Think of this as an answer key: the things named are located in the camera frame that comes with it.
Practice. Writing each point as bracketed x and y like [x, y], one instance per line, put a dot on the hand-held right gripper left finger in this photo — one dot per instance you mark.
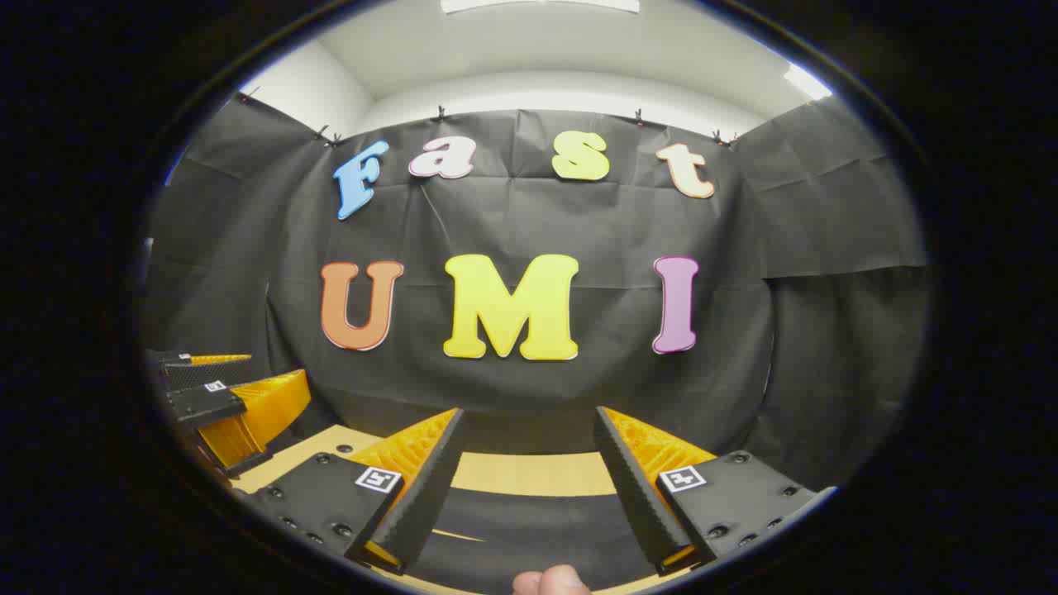
[430, 487]

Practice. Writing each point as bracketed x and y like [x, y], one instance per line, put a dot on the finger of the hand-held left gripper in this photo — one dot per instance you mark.
[215, 376]
[207, 403]

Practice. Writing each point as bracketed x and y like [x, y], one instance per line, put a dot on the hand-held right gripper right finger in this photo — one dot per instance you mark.
[632, 487]

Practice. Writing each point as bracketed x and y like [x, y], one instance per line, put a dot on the dark grey jeans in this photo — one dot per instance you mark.
[537, 529]

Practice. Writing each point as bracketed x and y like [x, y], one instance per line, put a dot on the black backdrop cloth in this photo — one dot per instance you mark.
[579, 215]

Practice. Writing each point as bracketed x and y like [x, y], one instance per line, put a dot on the ceiling light panel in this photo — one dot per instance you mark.
[806, 83]
[537, 4]

